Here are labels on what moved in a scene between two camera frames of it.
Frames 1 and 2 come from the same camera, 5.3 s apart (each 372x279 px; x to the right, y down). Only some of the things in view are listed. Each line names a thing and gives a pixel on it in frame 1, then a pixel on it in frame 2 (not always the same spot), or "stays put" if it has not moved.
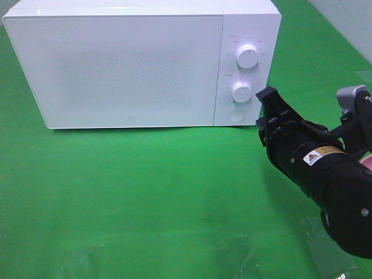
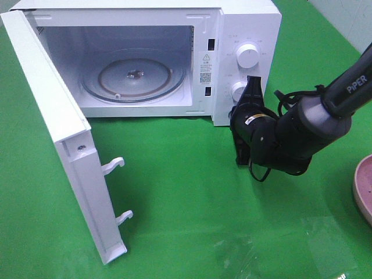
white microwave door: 111,71 -> 72,133
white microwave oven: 113,64 stays put
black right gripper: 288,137 -> 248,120
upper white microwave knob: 247,56 stays put
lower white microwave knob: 241,92 stays put
